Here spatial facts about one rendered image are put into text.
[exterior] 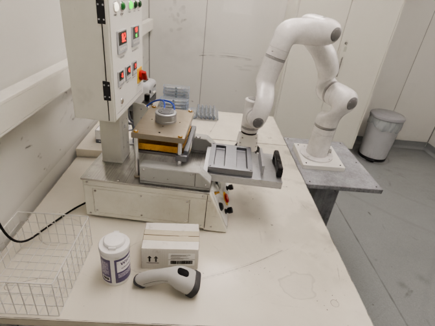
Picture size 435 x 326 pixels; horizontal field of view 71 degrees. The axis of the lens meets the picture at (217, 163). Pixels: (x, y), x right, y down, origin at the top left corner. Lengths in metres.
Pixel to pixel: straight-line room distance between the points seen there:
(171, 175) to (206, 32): 2.66
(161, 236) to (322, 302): 0.55
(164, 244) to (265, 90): 0.75
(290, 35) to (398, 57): 2.93
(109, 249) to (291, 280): 0.59
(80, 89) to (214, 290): 0.74
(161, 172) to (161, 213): 0.17
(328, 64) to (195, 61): 2.30
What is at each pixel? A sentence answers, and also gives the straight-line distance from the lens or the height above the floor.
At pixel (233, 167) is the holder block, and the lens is 1.12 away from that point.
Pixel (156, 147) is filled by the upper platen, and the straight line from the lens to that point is 1.10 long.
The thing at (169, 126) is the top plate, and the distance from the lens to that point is 1.11.
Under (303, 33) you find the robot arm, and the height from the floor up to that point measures 1.44.
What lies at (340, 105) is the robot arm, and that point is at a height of 1.13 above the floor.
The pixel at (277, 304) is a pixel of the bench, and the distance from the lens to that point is 1.03.
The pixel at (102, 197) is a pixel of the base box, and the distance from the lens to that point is 1.20.
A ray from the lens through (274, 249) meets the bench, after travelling 1.18.
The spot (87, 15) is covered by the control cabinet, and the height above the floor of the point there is 1.46.
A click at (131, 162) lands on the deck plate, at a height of 0.93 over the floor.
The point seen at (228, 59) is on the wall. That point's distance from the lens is 3.62.
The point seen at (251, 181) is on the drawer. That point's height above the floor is 0.96.
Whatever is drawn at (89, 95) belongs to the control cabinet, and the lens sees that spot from 1.03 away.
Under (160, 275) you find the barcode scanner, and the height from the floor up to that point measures 0.82.
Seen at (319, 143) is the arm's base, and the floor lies 0.88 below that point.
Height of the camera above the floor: 1.55
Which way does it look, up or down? 30 degrees down
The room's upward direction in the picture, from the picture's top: 7 degrees clockwise
